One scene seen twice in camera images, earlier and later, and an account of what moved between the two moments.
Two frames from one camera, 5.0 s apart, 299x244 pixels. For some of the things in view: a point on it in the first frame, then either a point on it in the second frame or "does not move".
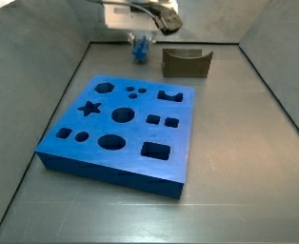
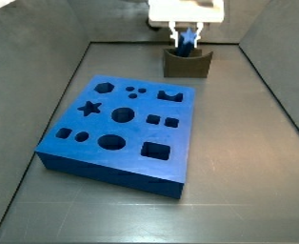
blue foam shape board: [126, 134] does not move
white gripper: [127, 15] -> [187, 10]
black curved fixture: [186, 63] does not move
